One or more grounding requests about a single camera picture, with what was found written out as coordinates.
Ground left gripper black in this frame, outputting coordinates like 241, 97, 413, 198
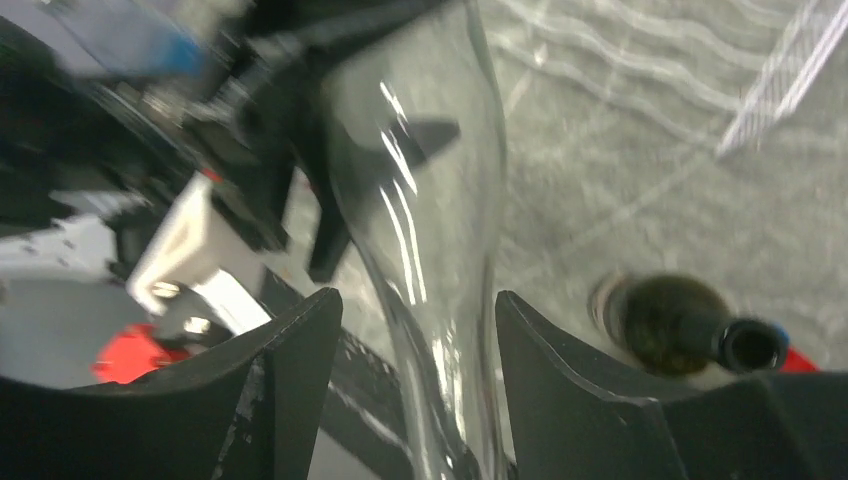
198, 39, 461, 283

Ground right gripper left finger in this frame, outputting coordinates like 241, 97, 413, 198
1, 288, 343, 479

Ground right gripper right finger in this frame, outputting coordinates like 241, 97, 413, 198
495, 291, 847, 480

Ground clear glass bottle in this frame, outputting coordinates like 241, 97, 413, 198
322, 1, 508, 479

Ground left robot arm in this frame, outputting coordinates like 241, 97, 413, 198
1, 1, 439, 283

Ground dark wine bottle rear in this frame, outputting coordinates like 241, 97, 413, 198
587, 271, 790, 378

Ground blue square glass bottle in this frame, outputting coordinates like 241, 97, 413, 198
41, 1, 209, 77

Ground colourful small blocks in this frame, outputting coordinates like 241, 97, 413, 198
775, 325, 818, 373

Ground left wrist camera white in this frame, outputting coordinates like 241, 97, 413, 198
126, 173, 271, 345

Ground white wire wine rack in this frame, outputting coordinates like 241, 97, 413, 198
491, 1, 847, 156

